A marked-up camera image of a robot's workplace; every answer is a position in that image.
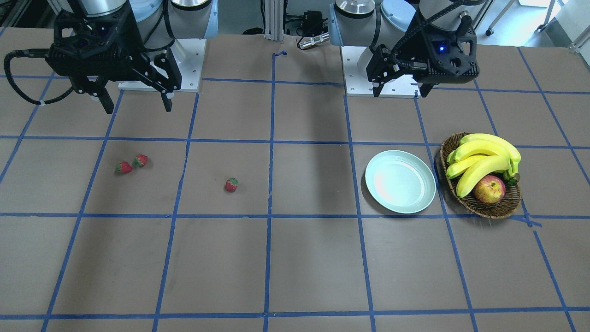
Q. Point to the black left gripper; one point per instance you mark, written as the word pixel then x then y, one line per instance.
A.
pixel 400 46

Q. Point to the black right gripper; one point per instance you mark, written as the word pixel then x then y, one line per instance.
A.
pixel 138 46

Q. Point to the red strawberry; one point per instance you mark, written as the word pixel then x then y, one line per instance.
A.
pixel 124 168
pixel 140 160
pixel 231 184

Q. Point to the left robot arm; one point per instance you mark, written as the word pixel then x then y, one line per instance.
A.
pixel 364 23

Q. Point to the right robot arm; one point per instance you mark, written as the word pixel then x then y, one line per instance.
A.
pixel 181 19

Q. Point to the light green plate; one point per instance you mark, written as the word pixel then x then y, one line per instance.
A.
pixel 400 181

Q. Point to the yellow banana bunch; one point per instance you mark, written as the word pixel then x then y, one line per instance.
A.
pixel 468 158

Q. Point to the red yellow apple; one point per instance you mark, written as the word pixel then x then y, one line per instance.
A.
pixel 489 190

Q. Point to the brown wicker basket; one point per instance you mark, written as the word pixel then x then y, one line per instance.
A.
pixel 506 207

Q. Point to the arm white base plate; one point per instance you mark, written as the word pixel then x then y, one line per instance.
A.
pixel 189 55
pixel 354 62

